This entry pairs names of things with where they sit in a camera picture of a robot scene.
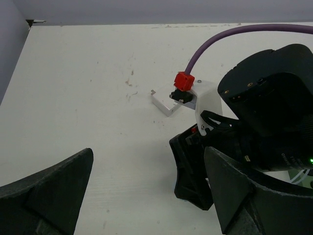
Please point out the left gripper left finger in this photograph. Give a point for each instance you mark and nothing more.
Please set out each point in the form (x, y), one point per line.
(47, 202)

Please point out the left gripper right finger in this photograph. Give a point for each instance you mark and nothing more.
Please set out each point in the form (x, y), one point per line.
(249, 202)

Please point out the white charger plug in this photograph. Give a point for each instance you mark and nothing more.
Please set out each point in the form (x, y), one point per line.
(161, 99)

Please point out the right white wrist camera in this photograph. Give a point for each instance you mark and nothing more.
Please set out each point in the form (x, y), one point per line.
(199, 95)

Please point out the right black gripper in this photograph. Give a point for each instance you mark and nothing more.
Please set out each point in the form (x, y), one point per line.
(271, 94)

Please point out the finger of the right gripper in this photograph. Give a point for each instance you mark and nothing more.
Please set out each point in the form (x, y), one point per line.
(191, 184)

